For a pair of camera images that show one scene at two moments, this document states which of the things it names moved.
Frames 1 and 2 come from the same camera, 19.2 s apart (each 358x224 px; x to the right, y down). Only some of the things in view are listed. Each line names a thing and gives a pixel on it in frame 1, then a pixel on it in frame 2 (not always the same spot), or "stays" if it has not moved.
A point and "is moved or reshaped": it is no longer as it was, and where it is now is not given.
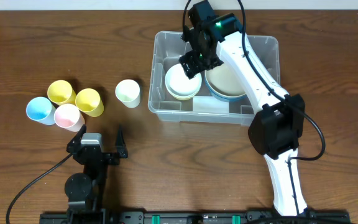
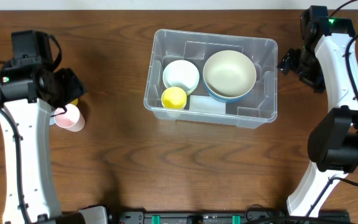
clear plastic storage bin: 166,107 stays
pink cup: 68,116 stays
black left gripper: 105,156 → 70,86
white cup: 128,92 → 173,114
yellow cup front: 88,101 → 173,98
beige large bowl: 224,84 stays
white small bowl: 178,84 is moved or reshaped
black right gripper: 193,63 → 293,61
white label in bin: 209,104 stays
